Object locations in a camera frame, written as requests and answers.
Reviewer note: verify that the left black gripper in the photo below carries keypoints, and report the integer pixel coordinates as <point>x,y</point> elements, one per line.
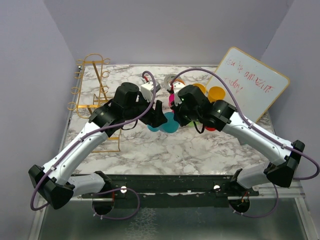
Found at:
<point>155,117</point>

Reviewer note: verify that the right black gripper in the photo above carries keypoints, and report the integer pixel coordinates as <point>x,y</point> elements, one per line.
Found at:
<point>182,122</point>

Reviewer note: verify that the cyan wine glass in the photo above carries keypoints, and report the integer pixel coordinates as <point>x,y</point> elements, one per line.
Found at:
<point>171,126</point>

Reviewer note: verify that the pink wine glass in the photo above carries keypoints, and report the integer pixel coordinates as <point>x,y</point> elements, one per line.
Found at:
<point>171,101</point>

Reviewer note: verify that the yellow wine glass front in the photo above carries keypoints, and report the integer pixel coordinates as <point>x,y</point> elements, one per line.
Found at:
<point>201,87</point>

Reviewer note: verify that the yellow wine glass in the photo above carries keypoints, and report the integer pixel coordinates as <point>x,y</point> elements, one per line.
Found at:
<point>201,87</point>
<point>216,93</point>

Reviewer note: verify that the red wine glass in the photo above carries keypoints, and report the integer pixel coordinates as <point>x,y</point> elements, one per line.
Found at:
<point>211,129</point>

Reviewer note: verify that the orange wine glass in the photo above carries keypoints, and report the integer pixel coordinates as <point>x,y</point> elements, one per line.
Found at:
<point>179,81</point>

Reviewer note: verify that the gold wire glass rack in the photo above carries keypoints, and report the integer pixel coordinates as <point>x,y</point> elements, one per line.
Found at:
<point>90,92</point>

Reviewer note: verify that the green wine glass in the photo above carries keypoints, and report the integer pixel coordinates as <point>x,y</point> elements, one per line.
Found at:
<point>191,124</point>

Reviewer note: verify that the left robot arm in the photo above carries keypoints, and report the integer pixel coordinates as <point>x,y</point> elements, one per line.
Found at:
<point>54,180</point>

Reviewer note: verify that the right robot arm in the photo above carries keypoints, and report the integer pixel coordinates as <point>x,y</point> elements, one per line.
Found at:
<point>224,117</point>

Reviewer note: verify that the clear tape roll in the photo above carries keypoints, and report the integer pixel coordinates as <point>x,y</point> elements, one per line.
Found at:
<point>167,81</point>

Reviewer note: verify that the yellow framed whiteboard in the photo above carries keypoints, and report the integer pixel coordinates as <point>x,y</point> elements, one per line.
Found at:
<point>254,85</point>

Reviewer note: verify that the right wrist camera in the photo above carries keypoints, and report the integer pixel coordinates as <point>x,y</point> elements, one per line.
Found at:
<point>176,88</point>

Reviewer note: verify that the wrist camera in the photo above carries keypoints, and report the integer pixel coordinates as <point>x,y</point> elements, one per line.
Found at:
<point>176,88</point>
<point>147,91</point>

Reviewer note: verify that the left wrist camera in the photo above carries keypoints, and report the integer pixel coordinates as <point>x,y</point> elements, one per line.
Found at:
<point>147,91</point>

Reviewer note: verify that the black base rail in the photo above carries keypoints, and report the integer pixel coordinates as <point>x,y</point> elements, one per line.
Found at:
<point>167,191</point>

